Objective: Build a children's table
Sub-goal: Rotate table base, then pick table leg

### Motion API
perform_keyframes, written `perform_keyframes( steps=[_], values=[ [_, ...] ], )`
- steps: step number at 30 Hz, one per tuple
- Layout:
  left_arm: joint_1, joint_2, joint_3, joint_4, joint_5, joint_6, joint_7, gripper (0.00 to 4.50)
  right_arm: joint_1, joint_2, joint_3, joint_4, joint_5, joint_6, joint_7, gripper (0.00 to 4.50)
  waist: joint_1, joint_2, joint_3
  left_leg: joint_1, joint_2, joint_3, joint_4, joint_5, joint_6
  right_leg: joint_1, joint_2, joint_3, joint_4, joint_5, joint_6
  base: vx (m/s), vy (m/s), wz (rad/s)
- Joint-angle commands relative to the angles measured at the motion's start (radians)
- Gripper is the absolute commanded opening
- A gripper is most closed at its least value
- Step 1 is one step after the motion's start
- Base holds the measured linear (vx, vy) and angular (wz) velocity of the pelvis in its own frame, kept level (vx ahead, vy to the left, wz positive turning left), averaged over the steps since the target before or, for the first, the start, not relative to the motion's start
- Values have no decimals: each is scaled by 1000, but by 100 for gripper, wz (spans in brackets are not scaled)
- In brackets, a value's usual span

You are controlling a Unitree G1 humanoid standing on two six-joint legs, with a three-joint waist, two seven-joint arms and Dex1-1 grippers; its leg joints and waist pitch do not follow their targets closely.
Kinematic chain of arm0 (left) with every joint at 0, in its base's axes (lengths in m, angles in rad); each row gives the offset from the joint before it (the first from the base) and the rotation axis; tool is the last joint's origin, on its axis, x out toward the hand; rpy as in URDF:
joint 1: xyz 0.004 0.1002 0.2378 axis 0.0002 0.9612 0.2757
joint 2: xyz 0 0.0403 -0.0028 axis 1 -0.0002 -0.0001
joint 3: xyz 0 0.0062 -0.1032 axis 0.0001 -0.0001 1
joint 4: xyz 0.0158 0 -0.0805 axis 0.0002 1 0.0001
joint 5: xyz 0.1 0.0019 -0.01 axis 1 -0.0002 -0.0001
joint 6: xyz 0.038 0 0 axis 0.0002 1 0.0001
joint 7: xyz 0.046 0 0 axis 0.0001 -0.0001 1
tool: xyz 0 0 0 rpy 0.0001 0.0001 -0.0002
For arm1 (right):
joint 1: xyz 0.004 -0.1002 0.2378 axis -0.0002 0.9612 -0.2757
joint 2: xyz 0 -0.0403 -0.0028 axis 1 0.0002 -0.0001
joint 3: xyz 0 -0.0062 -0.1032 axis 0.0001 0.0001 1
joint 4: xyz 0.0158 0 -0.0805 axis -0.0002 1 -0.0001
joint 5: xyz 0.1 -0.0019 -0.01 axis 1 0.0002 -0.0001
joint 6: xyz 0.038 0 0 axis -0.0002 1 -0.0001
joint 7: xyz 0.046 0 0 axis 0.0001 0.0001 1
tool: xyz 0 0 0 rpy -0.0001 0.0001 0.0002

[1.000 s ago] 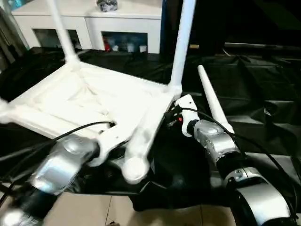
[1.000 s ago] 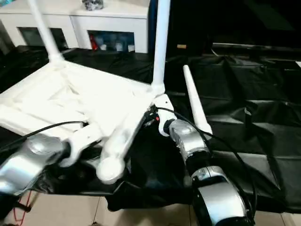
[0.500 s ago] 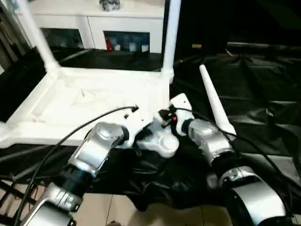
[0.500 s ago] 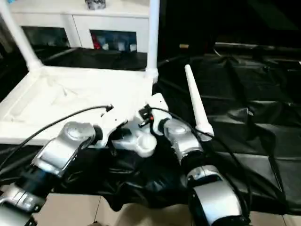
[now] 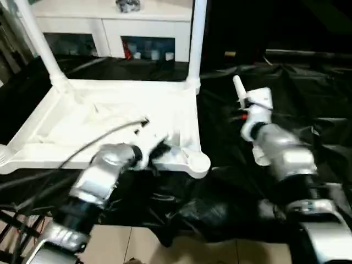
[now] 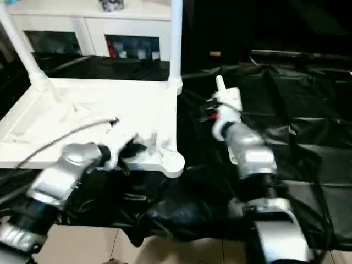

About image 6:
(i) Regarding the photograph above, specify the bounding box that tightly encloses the white plastic table leg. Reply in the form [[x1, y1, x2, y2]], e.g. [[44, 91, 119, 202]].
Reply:
[[168, 0, 184, 93], [0, 4, 49, 83], [215, 75, 241, 166]]

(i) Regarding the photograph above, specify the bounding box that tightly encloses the long black bar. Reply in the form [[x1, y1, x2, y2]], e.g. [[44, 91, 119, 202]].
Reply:
[[251, 49, 352, 60]]

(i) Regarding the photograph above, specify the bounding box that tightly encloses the black backdrop cloth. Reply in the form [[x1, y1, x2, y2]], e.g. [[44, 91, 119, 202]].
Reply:
[[181, 0, 352, 67]]

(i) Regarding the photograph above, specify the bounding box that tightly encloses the white cabinet with glass doors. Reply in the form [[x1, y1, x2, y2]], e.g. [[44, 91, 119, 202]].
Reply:
[[8, 0, 177, 60]]

